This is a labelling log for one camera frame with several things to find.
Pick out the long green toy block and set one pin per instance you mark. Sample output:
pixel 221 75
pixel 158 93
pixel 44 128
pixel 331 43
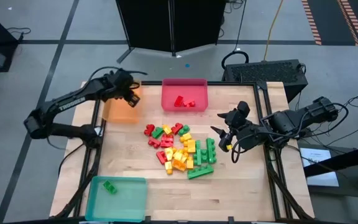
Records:
pixel 198 154
pixel 211 151
pixel 200 172

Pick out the red translucent plastic bin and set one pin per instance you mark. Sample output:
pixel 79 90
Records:
pixel 169 90

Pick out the black folding screen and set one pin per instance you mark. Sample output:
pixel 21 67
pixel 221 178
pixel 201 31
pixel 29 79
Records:
pixel 148 25

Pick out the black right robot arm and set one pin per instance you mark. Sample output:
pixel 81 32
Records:
pixel 291 121

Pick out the orange translucent plastic bin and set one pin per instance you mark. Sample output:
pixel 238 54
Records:
pixel 120 115

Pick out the red toy block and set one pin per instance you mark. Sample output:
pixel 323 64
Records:
pixel 176 128
pixel 189 104
pixel 154 142
pixel 179 101
pixel 167 141
pixel 161 157
pixel 149 130

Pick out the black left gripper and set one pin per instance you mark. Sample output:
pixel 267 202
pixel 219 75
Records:
pixel 121 82

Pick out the black stand bar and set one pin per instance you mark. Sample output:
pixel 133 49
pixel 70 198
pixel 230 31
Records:
pixel 340 160

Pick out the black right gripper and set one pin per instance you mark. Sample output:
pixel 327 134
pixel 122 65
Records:
pixel 238 123

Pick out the black computer tower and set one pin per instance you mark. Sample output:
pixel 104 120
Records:
pixel 266 73

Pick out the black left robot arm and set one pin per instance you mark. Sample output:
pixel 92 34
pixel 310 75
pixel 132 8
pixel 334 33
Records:
pixel 70 102

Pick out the black frame clamp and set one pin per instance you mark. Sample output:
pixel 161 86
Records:
pixel 230 219

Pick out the teal translucent plastic bin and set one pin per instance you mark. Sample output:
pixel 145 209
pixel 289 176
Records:
pixel 126 199

